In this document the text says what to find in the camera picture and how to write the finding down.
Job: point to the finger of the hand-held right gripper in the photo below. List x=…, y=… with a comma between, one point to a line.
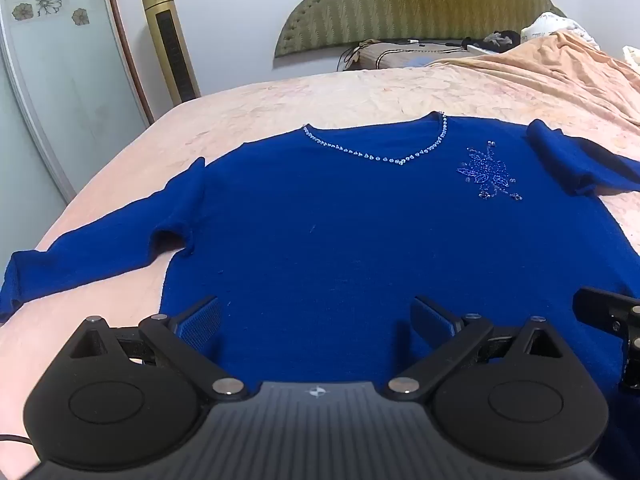
x=600, y=307

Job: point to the peach blanket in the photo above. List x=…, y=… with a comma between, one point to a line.
x=550, y=70

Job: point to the flower-print wardrobe door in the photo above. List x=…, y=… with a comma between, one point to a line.
x=50, y=85

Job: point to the golden tower fan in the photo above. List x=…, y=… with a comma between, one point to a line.
x=167, y=35

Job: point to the olive padded headboard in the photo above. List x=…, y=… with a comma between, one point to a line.
x=400, y=5

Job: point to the brown patterned pillow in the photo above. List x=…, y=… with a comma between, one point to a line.
x=390, y=57

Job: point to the dark clothes on pillow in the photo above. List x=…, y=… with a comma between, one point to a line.
x=492, y=39

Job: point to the blue beaded sweater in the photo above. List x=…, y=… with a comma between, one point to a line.
x=325, y=240

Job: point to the white quilt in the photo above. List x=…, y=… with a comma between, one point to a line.
x=550, y=25

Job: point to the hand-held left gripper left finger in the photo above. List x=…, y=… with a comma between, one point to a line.
x=200, y=322

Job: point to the cream crumpled quilt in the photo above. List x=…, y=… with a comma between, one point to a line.
x=632, y=55

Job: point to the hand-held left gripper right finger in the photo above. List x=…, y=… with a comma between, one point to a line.
x=432, y=320

